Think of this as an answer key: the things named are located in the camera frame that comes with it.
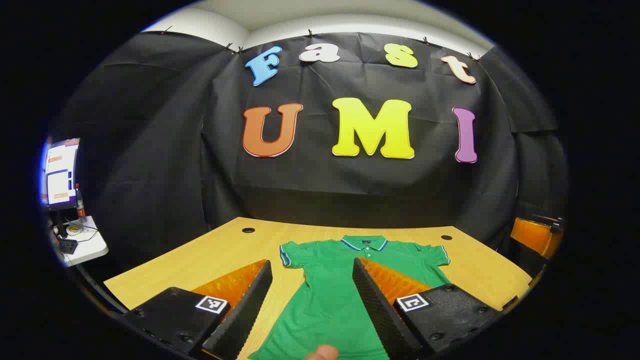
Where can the computer monitor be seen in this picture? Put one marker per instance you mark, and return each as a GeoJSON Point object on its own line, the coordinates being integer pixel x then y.
{"type": "Point", "coordinates": [62, 172]}

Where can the small black box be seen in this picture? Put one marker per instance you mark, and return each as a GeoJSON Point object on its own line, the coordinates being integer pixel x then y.
{"type": "Point", "coordinates": [68, 246]}

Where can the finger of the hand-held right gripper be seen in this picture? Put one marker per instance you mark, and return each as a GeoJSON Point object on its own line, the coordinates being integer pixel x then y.
{"type": "Point", "coordinates": [532, 237]}

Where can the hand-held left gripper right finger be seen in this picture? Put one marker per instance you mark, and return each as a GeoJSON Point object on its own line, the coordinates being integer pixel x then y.
{"type": "Point", "coordinates": [380, 315]}

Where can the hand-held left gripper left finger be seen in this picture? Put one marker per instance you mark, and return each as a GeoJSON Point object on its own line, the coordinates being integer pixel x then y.
{"type": "Point", "coordinates": [245, 315]}

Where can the tape roll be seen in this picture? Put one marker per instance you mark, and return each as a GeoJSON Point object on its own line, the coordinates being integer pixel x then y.
{"type": "Point", "coordinates": [74, 230]}

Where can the white side table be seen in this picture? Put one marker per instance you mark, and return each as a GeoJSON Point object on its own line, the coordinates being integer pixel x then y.
{"type": "Point", "coordinates": [92, 245]}

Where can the black backdrop cloth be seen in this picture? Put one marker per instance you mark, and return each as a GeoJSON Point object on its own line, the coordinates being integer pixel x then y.
{"type": "Point", "coordinates": [350, 185]}

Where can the green T-shirt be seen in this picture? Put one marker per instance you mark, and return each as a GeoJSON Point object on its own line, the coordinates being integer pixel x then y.
{"type": "Point", "coordinates": [325, 300]}

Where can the red-capped bottle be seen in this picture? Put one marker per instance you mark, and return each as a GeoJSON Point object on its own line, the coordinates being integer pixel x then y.
{"type": "Point", "coordinates": [80, 207]}

